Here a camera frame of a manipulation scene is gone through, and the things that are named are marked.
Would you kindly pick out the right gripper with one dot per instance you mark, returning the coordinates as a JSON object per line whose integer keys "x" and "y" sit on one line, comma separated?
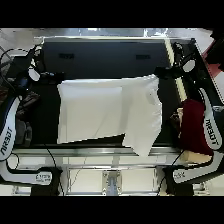
{"x": 165, "y": 72}

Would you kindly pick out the red garment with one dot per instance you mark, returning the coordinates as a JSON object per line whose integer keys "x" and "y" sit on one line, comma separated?
{"x": 195, "y": 126}

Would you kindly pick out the white T-shirt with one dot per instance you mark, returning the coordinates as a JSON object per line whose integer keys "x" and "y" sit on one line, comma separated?
{"x": 90, "y": 110}

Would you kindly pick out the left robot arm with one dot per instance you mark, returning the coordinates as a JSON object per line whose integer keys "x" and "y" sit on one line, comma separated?
{"x": 7, "y": 133}

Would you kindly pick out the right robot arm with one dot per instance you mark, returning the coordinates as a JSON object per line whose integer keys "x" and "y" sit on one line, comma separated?
{"x": 210, "y": 130}

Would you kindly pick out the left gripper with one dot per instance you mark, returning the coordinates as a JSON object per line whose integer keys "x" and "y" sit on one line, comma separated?
{"x": 53, "y": 77}

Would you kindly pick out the grey garment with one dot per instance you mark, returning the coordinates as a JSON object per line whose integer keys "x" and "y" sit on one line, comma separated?
{"x": 22, "y": 131}

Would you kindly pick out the brown garment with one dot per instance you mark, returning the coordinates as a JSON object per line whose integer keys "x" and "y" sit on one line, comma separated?
{"x": 29, "y": 101}

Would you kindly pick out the silver frame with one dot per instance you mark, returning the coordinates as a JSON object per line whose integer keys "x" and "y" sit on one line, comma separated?
{"x": 113, "y": 151}

